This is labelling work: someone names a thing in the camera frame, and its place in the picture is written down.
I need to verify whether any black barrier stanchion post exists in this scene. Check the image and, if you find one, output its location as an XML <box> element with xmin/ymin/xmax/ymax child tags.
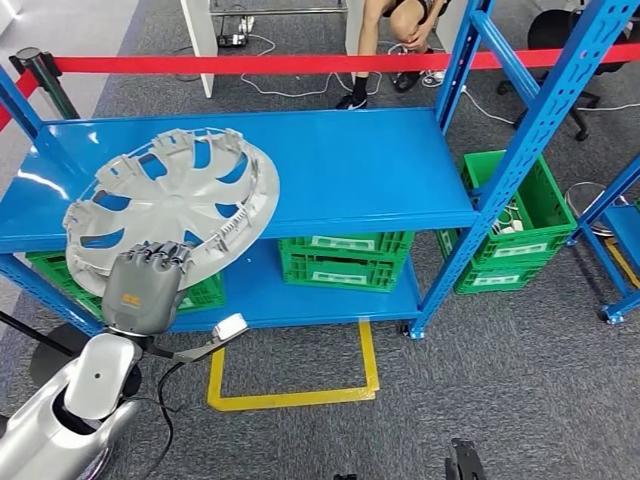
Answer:
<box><xmin>0</xmin><ymin>309</ymin><xmax>94</xmax><ymax>390</ymax></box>
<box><xmin>8</xmin><ymin>46</ymin><xmax>81</xmax><ymax>122</ymax></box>

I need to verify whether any grey plastic wheel hubcap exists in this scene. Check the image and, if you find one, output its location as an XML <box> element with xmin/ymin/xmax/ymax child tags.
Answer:
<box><xmin>62</xmin><ymin>127</ymin><xmax>281</xmax><ymax>298</ymax></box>

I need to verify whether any green plastic crate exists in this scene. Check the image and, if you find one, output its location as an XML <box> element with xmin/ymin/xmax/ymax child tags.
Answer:
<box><xmin>279</xmin><ymin>254</ymin><xmax>410</xmax><ymax>295</ymax></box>
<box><xmin>26</xmin><ymin>250</ymin><xmax>227</xmax><ymax>321</ymax></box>
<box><xmin>278</xmin><ymin>230</ymin><xmax>416</xmax><ymax>266</ymax></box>
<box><xmin>460</xmin><ymin>150</ymin><xmax>578</xmax><ymax>270</ymax></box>
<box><xmin>435</xmin><ymin>228</ymin><xmax>546</xmax><ymax>296</ymax></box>

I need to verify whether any white floor cable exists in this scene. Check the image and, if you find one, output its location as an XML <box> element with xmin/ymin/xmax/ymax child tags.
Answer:
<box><xmin>460</xmin><ymin>84</ymin><xmax>640</xmax><ymax>127</ymax></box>
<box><xmin>239</xmin><ymin>33</ymin><xmax>386</xmax><ymax>99</ymax></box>

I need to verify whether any black office chair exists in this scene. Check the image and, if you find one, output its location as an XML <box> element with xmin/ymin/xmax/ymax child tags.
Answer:
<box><xmin>497</xmin><ymin>0</ymin><xmax>640</xmax><ymax>142</ymax></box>

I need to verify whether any black robot body part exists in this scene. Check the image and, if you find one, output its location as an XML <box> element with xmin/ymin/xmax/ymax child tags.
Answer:
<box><xmin>445</xmin><ymin>438</ymin><xmax>487</xmax><ymax>480</ymax></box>

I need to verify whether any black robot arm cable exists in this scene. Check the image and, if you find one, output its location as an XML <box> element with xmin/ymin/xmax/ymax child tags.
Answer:
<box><xmin>127</xmin><ymin>359</ymin><xmax>187</xmax><ymax>480</ymax></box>

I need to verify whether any person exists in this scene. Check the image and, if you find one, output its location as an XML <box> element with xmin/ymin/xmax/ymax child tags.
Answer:
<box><xmin>334</xmin><ymin>0</ymin><xmax>454</xmax><ymax>112</ymax></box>

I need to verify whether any red barrier belt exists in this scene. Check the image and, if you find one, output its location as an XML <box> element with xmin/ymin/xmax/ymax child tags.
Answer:
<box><xmin>0</xmin><ymin>69</ymin><xmax>40</xmax><ymax>134</ymax></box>
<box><xmin>52</xmin><ymin>42</ymin><xmax>640</xmax><ymax>75</ymax></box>

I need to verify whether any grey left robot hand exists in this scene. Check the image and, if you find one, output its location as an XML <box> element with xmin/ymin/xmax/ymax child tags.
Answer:
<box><xmin>101</xmin><ymin>241</ymin><xmax>193</xmax><ymax>336</ymax></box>

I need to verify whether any blue metal shelf rack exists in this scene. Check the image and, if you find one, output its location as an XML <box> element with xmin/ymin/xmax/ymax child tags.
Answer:
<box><xmin>567</xmin><ymin>155</ymin><xmax>640</xmax><ymax>326</ymax></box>
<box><xmin>0</xmin><ymin>0</ymin><xmax>640</xmax><ymax>340</ymax></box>

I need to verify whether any white charger with cable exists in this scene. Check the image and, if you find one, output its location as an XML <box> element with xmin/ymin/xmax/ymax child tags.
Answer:
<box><xmin>492</xmin><ymin>206</ymin><xmax>525</xmax><ymax>236</ymax></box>

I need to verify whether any round silver metal base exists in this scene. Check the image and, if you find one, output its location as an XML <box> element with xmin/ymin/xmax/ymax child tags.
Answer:
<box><xmin>564</xmin><ymin>180</ymin><xmax>632</xmax><ymax>238</ymax></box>

